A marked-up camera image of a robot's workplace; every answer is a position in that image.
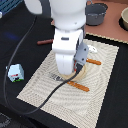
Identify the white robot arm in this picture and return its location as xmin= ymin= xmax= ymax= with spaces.
xmin=24 ymin=0 xmax=87 ymax=75

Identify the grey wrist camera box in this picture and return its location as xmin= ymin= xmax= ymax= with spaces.
xmin=74 ymin=43 xmax=89 ymax=65

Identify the wooden handled fork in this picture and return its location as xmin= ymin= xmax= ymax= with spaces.
xmin=48 ymin=73 xmax=90 ymax=92

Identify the small toy milk carton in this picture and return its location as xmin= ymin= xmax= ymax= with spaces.
xmin=8 ymin=64 xmax=24 ymax=82

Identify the round wooden plate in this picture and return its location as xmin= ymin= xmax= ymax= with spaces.
xmin=61 ymin=65 xmax=86 ymax=81

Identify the wooden handled knife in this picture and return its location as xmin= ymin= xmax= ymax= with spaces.
xmin=86 ymin=59 xmax=101 ymax=65

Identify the blue basket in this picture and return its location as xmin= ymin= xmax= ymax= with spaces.
xmin=0 ymin=0 xmax=23 ymax=15

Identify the large grey pot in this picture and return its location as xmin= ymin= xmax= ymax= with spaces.
xmin=85 ymin=2 xmax=108 ymax=26

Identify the brown toy sausage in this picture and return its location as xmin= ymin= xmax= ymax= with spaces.
xmin=37 ymin=39 xmax=53 ymax=45

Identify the white toy fish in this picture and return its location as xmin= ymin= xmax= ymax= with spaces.
xmin=88 ymin=46 xmax=97 ymax=53

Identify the beige bowl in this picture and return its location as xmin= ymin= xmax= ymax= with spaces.
xmin=121 ymin=7 xmax=128 ymax=30

